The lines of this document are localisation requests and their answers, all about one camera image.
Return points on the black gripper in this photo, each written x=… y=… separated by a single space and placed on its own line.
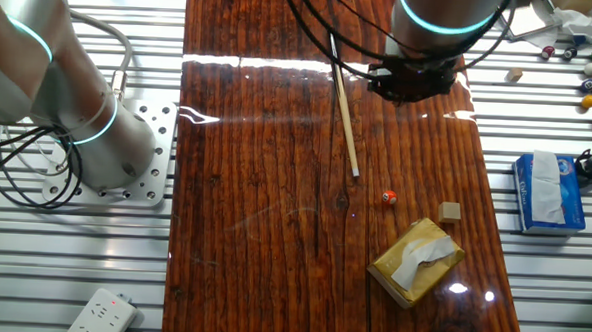
x=410 y=83

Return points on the wooden pool cue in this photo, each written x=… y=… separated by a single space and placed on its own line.
x=346 y=113

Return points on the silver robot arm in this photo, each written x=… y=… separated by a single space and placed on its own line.
x=102 y=127

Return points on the orange pool ball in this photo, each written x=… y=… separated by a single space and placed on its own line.
x=389 y=197

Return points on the maroon pool ball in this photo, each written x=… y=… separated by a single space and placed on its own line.
x=547 y=52

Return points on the black pool ball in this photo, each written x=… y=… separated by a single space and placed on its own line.
x=569 y=53

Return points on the blue pool ball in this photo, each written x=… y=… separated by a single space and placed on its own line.
x=588 y=85

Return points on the yellow pool ball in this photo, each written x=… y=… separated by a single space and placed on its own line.
x=588 y=102

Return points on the white pool ball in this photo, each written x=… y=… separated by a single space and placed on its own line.
x=590 y=69

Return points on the light wooden cube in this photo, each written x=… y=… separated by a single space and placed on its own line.
x=514 y=74
x=449 y=213

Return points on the silver metal plate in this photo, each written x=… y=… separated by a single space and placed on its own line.
x=527 y=21

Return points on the crumpled white paper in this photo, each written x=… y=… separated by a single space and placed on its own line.
x=582 y=23

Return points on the gold tissue pack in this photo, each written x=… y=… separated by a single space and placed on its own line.
x=386 y=270

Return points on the blue tissue pack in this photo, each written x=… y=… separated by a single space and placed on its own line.
x=572 y=198

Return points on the white power strip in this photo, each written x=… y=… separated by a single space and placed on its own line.
x=100 y=315

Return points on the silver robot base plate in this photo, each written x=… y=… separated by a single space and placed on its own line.
x=163 y=130

